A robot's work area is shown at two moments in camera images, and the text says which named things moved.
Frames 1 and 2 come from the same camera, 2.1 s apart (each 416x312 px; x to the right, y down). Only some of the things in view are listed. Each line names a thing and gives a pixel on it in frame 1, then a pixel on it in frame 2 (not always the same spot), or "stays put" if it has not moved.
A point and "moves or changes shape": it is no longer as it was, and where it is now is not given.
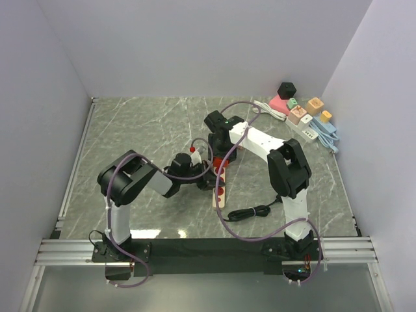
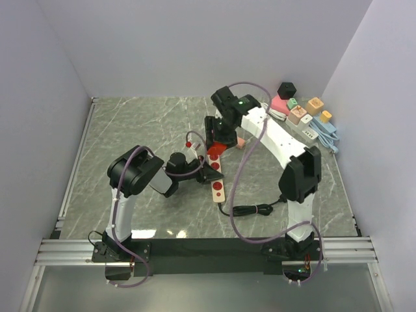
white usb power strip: (309, 134) stays put
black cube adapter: (286, 90) stays put
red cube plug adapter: (218, 160) moves or changes shape
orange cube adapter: (314, 106) stays put
